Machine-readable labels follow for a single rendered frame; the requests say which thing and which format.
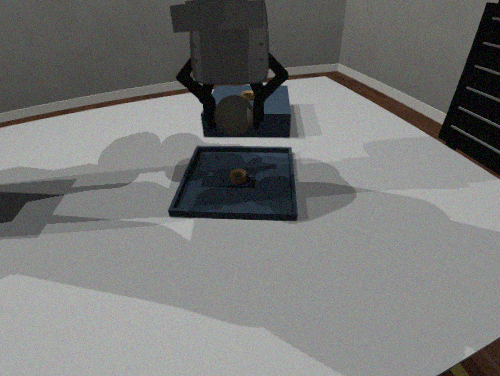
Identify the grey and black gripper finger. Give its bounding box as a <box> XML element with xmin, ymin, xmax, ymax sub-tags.
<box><xmin>250</xmin><ymin>52</ymin><xmax>289</xmax><ymax>130</ymax></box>
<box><xmin>176</xmin><ymin>57</ymin><xmax>216</xmax><ymax>129</ymax></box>

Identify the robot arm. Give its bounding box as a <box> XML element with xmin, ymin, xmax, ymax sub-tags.
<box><xmin>170</xmin><ymin>0</ymin><xmax>263</xmax><ymax>33</ymax></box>

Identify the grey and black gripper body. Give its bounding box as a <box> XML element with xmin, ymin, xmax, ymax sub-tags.
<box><xmin>190</xmin><ymin>0</ymin><xmax>269</xmax><ymax>84</ymax></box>

